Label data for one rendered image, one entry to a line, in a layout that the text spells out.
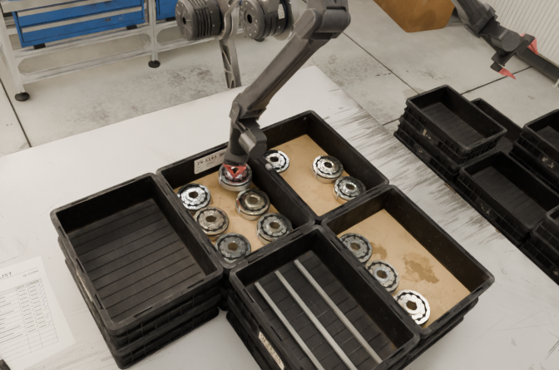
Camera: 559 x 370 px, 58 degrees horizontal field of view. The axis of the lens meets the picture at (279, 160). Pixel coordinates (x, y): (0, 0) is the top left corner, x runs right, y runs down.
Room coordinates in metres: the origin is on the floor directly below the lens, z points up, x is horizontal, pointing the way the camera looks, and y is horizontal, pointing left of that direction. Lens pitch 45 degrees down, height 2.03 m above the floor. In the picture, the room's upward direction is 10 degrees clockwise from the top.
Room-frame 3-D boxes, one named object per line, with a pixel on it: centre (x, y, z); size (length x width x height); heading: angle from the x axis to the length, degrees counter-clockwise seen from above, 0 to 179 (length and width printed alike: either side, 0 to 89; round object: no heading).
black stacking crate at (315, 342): (0.65, -0.16, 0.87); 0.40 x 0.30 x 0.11; 43
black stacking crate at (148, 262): (0.73, 0.33, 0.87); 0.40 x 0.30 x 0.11; 43
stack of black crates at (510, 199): (1.66, -1.06, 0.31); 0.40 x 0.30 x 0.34; 41
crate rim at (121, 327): (0.73, 0.33, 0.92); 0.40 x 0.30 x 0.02; 43
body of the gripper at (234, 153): (1.06, 0.12, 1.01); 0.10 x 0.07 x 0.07; 178
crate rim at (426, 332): (0.85, -0.38, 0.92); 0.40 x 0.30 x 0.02; 43
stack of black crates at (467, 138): (1.96, -0.79, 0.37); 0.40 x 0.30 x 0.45; 41
